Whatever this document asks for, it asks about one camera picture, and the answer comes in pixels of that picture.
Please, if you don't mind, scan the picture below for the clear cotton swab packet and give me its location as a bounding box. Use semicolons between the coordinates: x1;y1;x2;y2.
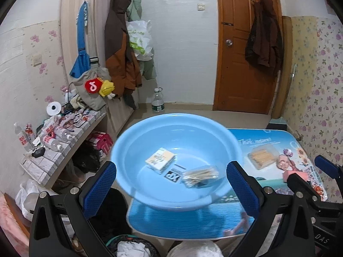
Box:
182;165;223;188

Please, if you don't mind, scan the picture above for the dark brown hanging jacket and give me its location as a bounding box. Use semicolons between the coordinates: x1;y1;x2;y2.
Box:
245;0;284;77

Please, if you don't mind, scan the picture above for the grey shoulder bag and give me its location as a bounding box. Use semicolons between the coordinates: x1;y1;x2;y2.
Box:
73;56;111;110

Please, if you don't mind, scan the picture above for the black bag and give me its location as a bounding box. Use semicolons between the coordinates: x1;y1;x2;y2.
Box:
72;143;101;173

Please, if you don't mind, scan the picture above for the yellow plush toy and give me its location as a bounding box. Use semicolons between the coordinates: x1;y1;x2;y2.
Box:
99;79;116;99

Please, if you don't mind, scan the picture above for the red round plush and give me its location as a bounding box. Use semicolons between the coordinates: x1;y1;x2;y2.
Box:
85;77;104;95

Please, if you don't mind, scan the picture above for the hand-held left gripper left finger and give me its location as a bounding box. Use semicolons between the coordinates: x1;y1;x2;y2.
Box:
29;161;117;257

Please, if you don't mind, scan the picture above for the pink blanket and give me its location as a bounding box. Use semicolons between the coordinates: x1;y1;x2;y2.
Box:
0;191;31;249

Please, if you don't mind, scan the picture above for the white plastic floor bag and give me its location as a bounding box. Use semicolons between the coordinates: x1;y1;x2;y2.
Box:
15;179;58;221

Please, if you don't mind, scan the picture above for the white crumpled paper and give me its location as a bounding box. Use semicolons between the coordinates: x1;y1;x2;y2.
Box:
116;241;150;257

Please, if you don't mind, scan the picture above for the brown orange hanging jacket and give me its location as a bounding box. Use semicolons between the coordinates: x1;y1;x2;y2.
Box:
104;0;142;110

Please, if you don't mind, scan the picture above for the large clear water bottle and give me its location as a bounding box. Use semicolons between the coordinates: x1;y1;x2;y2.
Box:
151;87;164;114

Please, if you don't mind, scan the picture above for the white green-print plastic bag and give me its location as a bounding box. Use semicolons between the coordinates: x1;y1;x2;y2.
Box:
126;19;154;61

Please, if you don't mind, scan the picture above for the light blue plastic basin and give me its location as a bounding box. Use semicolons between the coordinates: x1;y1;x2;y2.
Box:
110;113;245;211

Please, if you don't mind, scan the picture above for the blue printed folding table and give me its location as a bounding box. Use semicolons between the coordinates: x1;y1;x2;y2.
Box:
126;128;329;240

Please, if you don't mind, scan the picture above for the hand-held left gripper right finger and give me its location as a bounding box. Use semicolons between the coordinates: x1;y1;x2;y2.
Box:
226;161;315;257

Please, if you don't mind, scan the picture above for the brown wooden door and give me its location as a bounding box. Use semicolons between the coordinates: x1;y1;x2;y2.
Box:
213;0;284;114

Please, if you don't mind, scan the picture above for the pink toy block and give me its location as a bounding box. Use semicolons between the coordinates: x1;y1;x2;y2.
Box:
283;169;308;184

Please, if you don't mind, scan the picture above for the dustpan with broom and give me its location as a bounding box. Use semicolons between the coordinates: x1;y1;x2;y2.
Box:
268;64;297;130

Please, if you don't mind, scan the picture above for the black white card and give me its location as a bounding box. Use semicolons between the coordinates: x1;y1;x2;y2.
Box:
164;164;185;184

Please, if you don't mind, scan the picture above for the red pink carton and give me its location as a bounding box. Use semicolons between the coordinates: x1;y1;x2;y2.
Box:
86;131;113;156

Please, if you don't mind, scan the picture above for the white round device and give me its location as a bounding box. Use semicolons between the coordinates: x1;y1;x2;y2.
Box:
46;101;63;117

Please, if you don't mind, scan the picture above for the beige wardrobe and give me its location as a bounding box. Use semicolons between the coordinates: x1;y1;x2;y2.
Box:
60;0;140;140

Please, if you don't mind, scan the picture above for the translucent white plastic bag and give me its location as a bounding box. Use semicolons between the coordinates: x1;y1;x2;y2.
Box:
167;242;223;257

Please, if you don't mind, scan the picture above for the clear red-label water bottle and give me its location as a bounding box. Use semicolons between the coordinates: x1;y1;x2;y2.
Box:
43;136;63;151
14;122;27;152
55;127;73;140
25;123;36;146

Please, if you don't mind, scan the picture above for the cream plush toy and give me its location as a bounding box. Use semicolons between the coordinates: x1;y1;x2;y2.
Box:
71;94;83;109

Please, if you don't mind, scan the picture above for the black trash bin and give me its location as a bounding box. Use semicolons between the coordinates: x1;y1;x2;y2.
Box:
88;188;168;257

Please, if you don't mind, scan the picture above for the white yellow small box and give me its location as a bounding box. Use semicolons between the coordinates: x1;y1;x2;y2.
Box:
145;148;176;174

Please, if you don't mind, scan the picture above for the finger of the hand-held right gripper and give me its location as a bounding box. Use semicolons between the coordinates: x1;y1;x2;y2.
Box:
314;155;343;180
288;172;343;221

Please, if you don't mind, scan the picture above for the pale green hanging jacket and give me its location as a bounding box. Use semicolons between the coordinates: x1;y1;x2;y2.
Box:
126;0;156;80

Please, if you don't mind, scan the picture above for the clear toothpick box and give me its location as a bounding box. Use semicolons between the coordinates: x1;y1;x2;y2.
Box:
248;144;280;170

